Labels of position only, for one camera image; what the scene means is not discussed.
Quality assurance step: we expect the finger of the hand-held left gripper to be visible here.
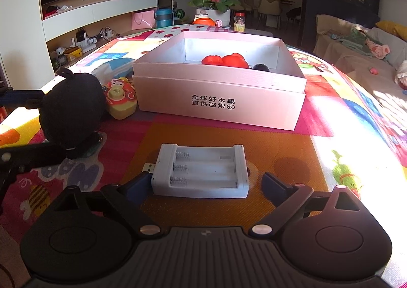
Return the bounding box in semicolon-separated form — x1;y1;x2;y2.
0;131;104;209
0;88;47;108

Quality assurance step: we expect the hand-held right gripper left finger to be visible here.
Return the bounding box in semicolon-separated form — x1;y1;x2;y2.
52;173;163;238

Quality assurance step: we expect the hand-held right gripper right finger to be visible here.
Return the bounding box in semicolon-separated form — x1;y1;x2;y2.
249;172;361;238

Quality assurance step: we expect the black plush toy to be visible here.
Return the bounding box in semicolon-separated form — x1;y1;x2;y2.
39;67;107;159

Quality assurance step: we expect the pale blue battery case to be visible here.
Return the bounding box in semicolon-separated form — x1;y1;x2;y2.
142;143;249;199

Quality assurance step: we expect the white cardboard box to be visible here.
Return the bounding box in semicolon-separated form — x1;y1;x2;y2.
132;31;306;131

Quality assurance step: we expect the blue and white packet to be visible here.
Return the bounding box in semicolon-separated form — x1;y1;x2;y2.
92;59;134;83

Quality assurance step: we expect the red doll with black hair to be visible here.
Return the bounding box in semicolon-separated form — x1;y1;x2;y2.
223;52;271;72

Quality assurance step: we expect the red keychain toy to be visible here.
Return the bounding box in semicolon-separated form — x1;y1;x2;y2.
201;55;225;66

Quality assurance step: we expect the colourful play mat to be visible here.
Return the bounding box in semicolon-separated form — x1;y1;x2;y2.
0;25;407;288

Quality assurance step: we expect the red cloth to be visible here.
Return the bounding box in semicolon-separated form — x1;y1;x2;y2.
43;5;74;19

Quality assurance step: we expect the white power strip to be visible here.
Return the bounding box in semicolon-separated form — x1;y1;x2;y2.
95;29;120;42

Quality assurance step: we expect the pink gift bag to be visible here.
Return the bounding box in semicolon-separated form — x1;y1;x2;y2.
131;10;155;31

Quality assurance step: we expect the grey sofa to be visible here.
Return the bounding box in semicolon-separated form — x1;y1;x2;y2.
313;14;407;91

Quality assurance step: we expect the blue round container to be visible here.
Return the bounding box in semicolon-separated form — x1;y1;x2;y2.
155;9;174;28

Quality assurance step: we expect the red lidded jar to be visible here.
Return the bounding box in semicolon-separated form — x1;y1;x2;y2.
234;12;247;33

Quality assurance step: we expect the green clothing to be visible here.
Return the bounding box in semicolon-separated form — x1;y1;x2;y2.
331;27;391;59

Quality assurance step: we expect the orange lidded container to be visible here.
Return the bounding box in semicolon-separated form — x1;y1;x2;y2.
192;14;223;26

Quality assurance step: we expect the dining chair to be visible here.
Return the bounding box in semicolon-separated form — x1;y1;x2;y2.
256;0;282;28

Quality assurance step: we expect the black piano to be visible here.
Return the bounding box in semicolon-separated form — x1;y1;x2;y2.
300;0;380;53

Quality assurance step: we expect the yellow cushion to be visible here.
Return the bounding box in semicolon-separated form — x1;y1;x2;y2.
375;20;407;42

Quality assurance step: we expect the yellow and pink toy camera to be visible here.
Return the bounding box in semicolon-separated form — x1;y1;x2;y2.
102;77;138;120

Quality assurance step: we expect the white wall cabinet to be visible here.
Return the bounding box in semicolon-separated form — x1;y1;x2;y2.
0;0;159;94

